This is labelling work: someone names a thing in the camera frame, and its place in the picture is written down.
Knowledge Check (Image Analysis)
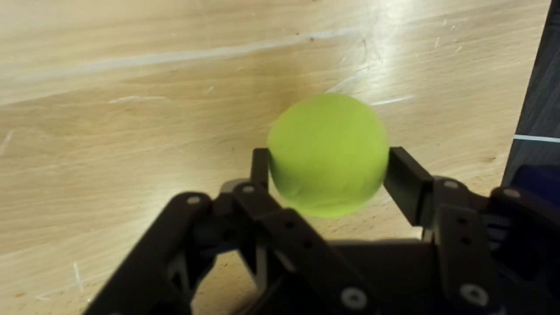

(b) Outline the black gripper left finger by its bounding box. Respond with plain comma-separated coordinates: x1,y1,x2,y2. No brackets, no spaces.
86,147,381,315

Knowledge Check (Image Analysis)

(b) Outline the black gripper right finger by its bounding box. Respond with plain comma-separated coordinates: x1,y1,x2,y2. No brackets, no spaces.
385,145,560,315

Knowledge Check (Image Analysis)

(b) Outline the yellow-green round toy fruit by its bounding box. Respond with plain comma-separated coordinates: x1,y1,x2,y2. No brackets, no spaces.
266,92,392,220

